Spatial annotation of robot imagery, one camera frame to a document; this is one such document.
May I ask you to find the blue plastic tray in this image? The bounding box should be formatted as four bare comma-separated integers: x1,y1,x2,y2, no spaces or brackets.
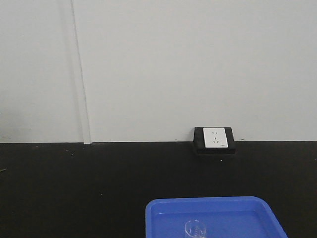
145,196,287,238

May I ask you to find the clear glass beaker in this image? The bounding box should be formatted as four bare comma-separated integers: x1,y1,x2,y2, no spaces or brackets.
184,220,207,238

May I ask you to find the black and white power outlet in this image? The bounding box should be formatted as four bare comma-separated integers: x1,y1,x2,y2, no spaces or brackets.
193,127,236,154

